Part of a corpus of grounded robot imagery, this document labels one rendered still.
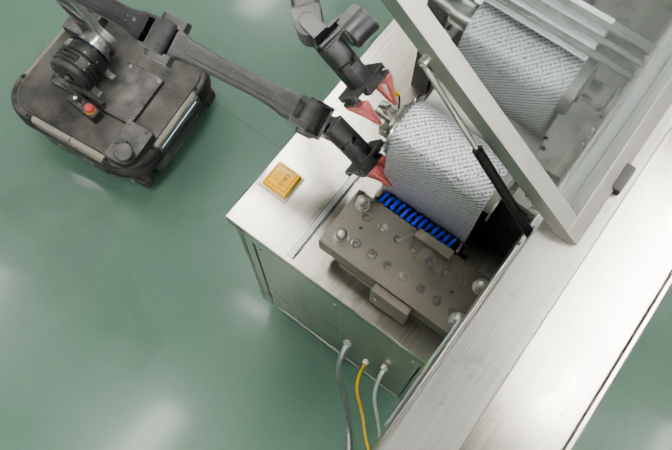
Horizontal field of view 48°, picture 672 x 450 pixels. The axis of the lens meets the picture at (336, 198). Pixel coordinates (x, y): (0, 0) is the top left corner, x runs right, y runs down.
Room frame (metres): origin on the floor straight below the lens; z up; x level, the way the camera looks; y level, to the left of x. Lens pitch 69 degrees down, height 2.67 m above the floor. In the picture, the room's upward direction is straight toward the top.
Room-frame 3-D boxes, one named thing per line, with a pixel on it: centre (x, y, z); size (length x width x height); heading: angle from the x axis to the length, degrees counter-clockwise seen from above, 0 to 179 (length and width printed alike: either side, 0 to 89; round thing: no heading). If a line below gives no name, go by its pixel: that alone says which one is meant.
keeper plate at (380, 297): (0.39, -0.13, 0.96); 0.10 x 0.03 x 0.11; 53
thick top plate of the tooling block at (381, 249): (0.47, -0.17, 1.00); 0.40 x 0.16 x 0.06; 53
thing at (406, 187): (0.59, -0.20, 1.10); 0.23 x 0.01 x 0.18; 53
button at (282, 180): (0.72, 0.14, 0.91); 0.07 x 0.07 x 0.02; 53
